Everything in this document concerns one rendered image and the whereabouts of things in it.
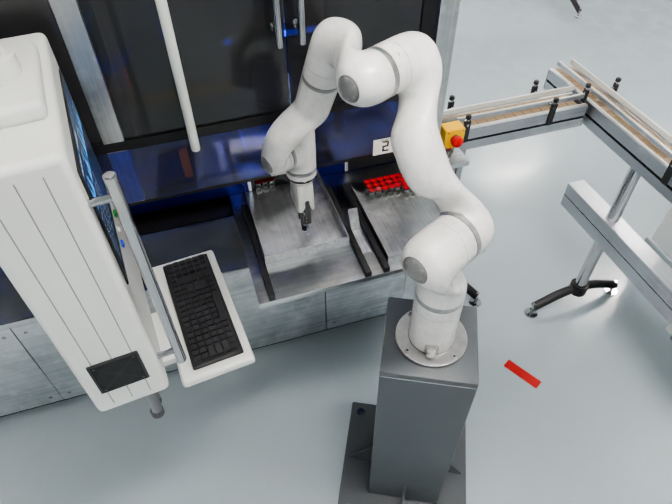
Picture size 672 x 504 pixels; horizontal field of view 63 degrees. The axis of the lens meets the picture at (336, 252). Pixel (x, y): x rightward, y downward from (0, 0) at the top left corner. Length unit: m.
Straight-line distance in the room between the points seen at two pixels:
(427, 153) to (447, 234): 0.17
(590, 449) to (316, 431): 1.07
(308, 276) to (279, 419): 0.89
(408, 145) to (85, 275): 0.68
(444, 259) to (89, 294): 0.72
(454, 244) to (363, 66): 0.40
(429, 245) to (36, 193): 0.72
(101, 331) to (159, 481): 1.12
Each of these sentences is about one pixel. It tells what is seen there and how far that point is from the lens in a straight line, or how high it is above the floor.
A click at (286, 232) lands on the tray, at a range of 1.71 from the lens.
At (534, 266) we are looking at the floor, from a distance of 2.96.
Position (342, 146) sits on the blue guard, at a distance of 1.76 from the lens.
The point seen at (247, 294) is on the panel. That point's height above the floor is 0.45.
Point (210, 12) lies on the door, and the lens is 1.48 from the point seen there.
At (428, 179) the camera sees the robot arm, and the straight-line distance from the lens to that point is 1.12.
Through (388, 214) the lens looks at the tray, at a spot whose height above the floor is 0.88.
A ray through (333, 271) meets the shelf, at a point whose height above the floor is 0.88.
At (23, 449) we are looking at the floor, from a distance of 2.59.
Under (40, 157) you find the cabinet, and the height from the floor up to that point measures 1.55.
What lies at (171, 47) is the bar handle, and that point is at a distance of 1.42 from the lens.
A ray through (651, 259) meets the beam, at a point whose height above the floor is 0.55.
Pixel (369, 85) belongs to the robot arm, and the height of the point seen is 1.57.
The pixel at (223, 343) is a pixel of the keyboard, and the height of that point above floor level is 0.83.
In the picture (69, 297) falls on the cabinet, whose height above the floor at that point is 1.24.
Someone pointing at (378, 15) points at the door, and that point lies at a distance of 1.60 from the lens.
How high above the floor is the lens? 2.08
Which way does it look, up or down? 47 degrees down
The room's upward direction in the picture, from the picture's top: 1 degrees counter-clockwise
